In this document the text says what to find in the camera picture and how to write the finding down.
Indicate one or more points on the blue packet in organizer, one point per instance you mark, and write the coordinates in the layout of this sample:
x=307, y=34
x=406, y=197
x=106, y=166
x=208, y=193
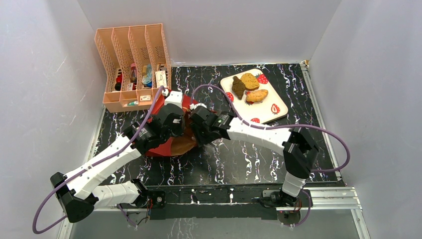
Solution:
x=147, y=76

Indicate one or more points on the small white label box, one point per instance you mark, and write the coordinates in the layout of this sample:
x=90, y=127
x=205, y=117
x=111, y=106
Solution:
x=145, y=98

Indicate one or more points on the brown twisted fake bread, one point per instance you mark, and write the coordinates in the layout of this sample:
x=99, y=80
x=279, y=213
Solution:
x=238, y=87

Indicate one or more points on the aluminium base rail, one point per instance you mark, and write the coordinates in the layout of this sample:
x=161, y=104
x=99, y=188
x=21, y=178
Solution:
x=205, y=195

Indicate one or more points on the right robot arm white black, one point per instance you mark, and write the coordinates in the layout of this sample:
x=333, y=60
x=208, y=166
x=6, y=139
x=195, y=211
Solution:
x=296, y=145

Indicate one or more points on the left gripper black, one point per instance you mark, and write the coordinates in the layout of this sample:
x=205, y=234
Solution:
x=179, y=130

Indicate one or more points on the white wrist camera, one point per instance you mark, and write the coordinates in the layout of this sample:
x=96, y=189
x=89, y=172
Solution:
x=174, y=98
x=192, y=107

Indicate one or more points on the pink plastic file organizer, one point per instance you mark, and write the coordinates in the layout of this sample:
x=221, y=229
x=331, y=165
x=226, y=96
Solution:
x=137, y=63

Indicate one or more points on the strawberry print cutting board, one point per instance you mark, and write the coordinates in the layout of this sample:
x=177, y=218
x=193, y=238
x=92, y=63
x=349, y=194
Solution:
x=272, y=107

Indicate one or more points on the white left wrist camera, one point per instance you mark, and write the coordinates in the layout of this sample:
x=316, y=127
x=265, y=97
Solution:
x=174, y=98

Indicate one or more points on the small green white tube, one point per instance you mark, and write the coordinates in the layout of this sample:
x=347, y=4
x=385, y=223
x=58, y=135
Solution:
x=134, y=103

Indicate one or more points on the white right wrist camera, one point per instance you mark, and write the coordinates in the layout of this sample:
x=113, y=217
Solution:
x=192, y=107

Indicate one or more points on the long yellow fake bread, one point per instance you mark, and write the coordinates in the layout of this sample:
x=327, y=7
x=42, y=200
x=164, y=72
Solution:
x=256, y=96

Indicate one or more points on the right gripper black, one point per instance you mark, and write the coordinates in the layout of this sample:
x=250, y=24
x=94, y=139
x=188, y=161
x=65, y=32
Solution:
x=199, y=128

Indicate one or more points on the white card box in organizer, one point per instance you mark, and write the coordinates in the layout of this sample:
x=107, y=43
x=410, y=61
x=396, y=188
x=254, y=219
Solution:
x=161, y=79

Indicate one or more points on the red dark bottle in organizer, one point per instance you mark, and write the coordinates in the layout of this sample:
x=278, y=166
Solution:
x=118, y=82

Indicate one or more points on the red brown paper bag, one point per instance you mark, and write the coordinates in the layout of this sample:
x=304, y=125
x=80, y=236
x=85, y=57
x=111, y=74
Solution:
x=175, y=146

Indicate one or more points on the pink brown bottle in organizer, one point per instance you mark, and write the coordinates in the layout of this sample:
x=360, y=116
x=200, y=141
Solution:
x=133, y=73

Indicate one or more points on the round yellow fake bread slice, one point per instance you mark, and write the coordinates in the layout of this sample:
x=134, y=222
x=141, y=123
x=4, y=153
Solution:
x=250, y=81

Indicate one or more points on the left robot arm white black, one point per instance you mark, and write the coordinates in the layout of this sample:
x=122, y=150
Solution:
x=80, y=191

